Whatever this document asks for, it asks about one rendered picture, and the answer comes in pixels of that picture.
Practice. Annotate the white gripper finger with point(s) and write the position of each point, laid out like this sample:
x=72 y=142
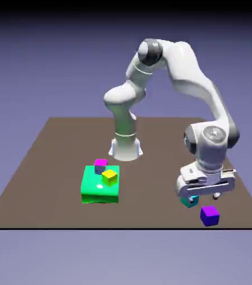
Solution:
x=192 y=199
x=216 y=196

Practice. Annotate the large green box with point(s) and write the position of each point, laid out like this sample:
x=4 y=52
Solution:
x=94 y=189

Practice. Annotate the small yellow cube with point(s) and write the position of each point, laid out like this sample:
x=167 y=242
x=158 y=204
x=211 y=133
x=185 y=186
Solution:
x=110 y=177

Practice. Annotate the small teal cube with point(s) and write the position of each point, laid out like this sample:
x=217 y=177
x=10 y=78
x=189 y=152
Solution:
x=187 y=203

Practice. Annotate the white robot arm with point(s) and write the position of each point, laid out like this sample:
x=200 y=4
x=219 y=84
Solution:
x=183 y=73

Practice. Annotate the small magenta cube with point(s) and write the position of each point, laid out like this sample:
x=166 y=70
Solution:
x=100 y=163

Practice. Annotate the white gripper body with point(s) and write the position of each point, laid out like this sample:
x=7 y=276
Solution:
x=208 y=186

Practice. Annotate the small purple cube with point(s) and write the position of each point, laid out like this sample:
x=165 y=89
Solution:
x=209 y=216

